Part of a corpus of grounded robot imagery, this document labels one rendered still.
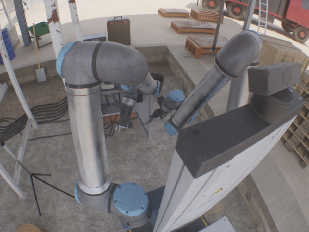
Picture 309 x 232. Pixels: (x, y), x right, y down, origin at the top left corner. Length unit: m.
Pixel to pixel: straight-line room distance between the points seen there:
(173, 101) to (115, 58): 0.65
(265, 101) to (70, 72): 0.47
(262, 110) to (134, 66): 0.34
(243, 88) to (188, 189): 0.58
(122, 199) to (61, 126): 2.27
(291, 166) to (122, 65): 2.39
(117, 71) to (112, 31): 3.57
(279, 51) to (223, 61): 2.99
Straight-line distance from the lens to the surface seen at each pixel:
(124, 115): 1.13
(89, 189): 0.77
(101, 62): 0.46
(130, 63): 0.48
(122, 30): 4.02
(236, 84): 0.79
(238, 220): 2.25
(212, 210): 1.99
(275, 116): 0.30
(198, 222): 1.72
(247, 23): 7.58
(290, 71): 0.31
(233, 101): 0.83
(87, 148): 0.62
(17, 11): 6.08
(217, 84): 0.68
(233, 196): 2.30
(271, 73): 0.25
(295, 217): 2.29
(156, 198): 1.04
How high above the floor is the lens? 1.96
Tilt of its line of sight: 45 degrees down
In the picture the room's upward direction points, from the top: 3 degrees clockwise
